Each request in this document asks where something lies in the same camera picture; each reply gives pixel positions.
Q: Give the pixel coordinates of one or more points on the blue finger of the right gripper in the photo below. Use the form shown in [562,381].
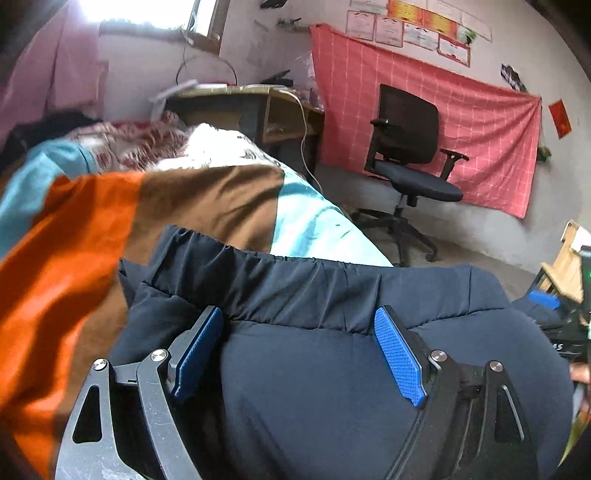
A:
[545,299]

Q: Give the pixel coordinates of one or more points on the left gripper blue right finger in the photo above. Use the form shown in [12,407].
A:
[470,423]

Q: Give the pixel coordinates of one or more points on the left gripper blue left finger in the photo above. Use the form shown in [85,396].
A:
[125,421]

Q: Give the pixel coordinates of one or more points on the dark navy padded jacket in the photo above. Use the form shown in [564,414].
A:
[299,388]

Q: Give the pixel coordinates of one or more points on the colourful striped bed blanket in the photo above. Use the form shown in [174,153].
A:
[67,220]

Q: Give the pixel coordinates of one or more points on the black office chair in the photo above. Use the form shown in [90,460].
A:
[404,150]

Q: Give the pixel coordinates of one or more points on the red white patterned pillow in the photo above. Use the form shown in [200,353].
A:
[132,146]

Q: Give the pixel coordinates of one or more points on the wooden desk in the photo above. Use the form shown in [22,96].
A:
[273,117]

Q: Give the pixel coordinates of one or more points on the pink curtain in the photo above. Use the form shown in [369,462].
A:
[58,70]

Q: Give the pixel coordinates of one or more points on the red paper wall decoration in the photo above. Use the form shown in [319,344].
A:
[560,118]

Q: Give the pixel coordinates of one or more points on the red checked wall cloth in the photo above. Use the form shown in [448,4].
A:
[496,127]

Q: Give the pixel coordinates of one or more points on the wall posters row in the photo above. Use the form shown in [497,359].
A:
[434,25]

